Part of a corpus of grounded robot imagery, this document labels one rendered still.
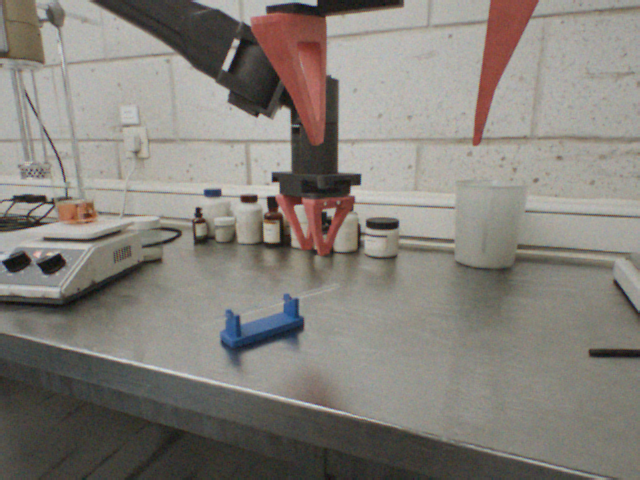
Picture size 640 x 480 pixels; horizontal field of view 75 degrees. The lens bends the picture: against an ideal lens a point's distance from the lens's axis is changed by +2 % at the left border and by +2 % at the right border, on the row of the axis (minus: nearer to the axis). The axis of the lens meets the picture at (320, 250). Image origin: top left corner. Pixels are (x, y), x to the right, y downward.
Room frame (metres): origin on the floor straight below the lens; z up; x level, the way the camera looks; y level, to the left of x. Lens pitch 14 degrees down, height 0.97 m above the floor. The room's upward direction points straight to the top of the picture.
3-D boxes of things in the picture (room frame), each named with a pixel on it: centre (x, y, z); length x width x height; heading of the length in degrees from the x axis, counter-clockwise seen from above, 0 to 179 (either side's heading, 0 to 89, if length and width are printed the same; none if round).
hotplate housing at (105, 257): (0.65, 0.40, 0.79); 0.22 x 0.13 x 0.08; 171
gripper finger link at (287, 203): (0.51, 0.01, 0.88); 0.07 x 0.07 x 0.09; 39
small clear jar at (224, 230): (0.95, 0.22, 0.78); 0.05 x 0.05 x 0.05
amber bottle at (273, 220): (0.91, 0.10, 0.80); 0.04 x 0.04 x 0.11
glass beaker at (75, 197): (0.69, 0.41, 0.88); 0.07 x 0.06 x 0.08; 143
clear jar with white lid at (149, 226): (0.79, 0.34, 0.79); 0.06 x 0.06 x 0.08
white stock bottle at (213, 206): (1.00, 0.26, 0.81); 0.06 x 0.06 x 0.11
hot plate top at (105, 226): (0.68, 0.40, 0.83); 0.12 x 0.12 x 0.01; 81
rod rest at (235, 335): (0.46, 0.07, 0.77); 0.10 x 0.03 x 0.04; 130
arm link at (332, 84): (0.52, 0.01, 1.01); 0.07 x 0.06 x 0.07; 1
